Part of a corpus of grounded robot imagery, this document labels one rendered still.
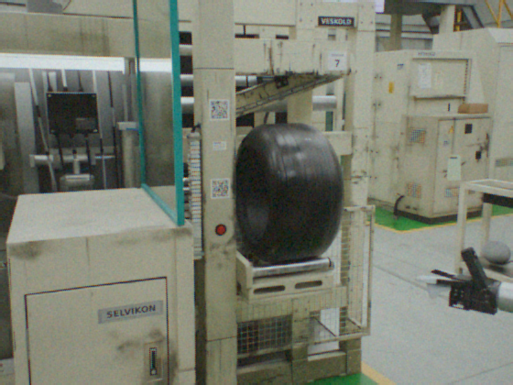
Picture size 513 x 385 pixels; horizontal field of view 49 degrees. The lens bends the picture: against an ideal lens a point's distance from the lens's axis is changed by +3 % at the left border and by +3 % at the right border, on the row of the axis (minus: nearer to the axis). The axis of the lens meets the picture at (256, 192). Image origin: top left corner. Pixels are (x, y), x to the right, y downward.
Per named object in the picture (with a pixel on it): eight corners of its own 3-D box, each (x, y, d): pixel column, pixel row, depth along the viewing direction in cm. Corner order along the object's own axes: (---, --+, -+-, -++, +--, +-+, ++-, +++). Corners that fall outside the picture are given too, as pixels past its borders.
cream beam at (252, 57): (219, 75, 223) (218, 37, 220) (203, 76, 246) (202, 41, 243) (351, 75, 244) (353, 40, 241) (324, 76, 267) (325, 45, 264)
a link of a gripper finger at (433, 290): (416, 298, 151) (451, 301, 152) (419, 277, 151) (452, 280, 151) (412, 295, 154) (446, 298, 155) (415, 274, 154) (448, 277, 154)
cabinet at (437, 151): (431, 225, 638) (438, 115, 615) (395, 215, 688) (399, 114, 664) (485, 216, 683) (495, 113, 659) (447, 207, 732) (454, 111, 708)
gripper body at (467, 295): (445, 305, 153) (494, 317, 146) (448, 275, 152) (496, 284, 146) (452, 301, 159) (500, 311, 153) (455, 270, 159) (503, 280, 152)
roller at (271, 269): (248, 280, 207) (248, 268, 206) (245, 276, 211) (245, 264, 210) (332, 269, 219) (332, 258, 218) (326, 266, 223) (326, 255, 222)
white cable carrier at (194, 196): (192, 259, 207) (190, 133, 198) (190, 256, 212) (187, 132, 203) (204, 258, 209) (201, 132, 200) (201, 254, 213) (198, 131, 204)
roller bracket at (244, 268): (245, 291, 203) (245, 265, 202) (216, 258, 240) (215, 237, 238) (254, 289, 205) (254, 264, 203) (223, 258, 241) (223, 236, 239)
